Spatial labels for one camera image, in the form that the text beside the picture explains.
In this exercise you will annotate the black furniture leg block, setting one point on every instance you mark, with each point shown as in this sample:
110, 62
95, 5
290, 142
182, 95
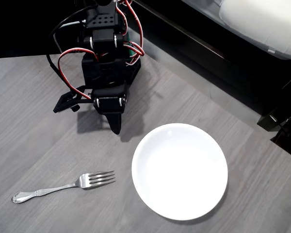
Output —
269, 121

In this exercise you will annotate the metal fork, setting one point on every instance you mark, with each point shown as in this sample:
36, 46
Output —
87, 181

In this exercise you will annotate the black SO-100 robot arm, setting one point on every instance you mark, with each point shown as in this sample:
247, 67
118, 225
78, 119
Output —
104, 70

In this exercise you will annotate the white cushion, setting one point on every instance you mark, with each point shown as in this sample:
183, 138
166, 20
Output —
257, 19

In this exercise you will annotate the dark wooden furniture frame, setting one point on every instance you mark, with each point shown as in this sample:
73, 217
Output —
208, 60

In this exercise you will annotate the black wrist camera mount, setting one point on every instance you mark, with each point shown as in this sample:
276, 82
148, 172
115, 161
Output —
63, 102

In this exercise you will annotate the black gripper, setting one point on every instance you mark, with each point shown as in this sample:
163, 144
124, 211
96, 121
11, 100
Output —
109, 102

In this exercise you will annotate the green circuit board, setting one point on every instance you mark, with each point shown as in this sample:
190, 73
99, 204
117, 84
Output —
129, 48

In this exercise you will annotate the white upholstered seat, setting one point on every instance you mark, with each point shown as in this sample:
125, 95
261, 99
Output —
203, 12

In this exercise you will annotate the white round plate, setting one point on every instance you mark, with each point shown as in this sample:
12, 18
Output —
179, 172

